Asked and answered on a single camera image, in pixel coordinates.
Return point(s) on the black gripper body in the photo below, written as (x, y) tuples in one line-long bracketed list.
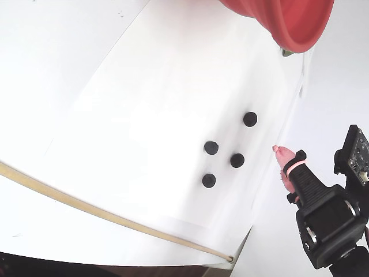
[(326, 212)]

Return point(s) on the pink-tipped gripper finger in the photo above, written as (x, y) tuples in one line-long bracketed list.
[(288, 186), (305, 181)]

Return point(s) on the red collapsible silicone cup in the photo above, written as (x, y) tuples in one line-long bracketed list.
[(288, 20)]

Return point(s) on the dark blueberry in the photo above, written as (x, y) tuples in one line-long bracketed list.
[(237, 160), (250, 119), (211, 147), (208, 180)]

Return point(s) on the curled green leaf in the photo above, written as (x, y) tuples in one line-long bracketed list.
[(286, 52)]

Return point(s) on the white paper sheet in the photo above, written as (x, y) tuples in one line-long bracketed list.
[(173, 115)]

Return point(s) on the long wooden stick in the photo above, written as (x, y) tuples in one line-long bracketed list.
[(57, 199)]

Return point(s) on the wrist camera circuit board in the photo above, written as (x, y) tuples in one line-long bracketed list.
[(357, 155)]

